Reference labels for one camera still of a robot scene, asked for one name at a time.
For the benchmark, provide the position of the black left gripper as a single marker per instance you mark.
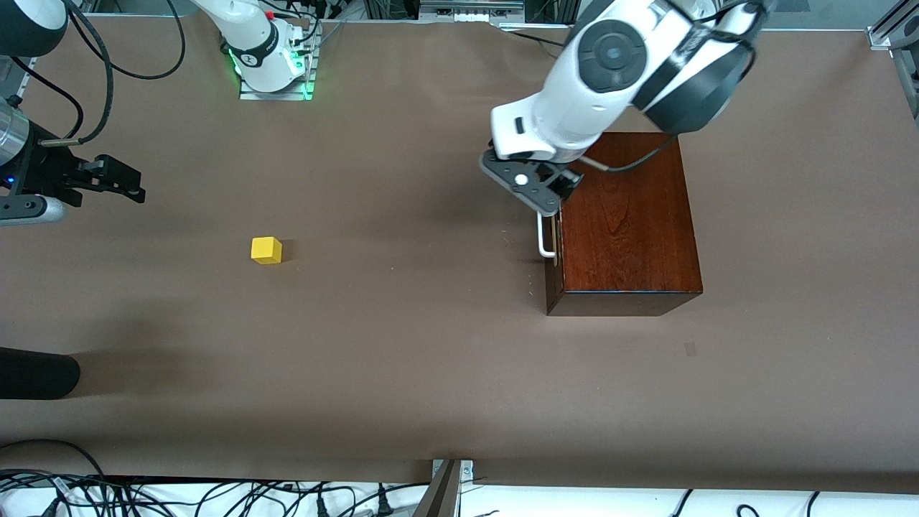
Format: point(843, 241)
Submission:
point(564, 179)

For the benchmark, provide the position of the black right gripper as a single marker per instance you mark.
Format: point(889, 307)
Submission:
point(44, 171)

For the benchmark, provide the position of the yellow cube block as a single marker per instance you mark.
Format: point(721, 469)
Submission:
point(266, 250)

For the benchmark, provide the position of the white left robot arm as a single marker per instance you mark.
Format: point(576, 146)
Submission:
point(610, 50)

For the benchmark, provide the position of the dark brown wooden box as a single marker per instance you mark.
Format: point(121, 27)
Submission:
point(632, 230)

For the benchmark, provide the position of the silver metal bar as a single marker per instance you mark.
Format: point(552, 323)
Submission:
point(470, 11)

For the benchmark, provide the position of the black cylindrical object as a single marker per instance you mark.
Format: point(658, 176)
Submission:
point(36, 373)

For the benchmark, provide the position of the aluminium frame rail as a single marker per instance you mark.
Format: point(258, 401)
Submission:
point(897, 43)
point(18, 79)

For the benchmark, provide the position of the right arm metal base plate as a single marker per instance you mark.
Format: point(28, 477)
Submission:
point(248, 93)

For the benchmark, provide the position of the metal post with bracket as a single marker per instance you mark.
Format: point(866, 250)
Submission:
point(449, 477)

